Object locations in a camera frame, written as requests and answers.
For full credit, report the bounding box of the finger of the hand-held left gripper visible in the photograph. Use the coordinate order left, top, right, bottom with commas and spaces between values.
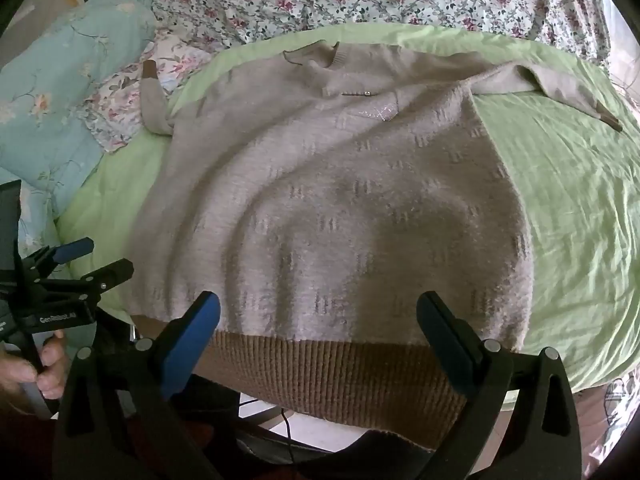
20, 238, 95, 282
39, 258, 135, 307

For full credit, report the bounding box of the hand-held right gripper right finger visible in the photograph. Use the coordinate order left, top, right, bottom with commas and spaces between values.
416, 290, 583, 480

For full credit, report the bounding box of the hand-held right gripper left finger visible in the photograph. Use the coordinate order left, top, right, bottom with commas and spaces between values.
52, 290, 223, 480

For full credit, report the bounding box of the beige knit sweater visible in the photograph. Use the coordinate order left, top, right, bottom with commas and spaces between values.
122, 40, 624, 453

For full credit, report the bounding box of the person's left hand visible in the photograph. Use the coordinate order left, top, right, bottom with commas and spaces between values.
0, 329, 69, 401

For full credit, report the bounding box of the ruffled floral pillow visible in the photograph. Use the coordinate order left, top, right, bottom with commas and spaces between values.
82, 25, 217, 155

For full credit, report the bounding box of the light green bed sheet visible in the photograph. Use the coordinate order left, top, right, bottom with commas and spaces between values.
54, 22, 640, 406

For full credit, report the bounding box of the pale board with wooden edge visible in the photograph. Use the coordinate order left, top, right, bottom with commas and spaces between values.
0, 0, 86, 41

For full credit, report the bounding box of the black cable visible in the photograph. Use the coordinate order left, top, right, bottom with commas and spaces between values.
240, 397, 303, 466

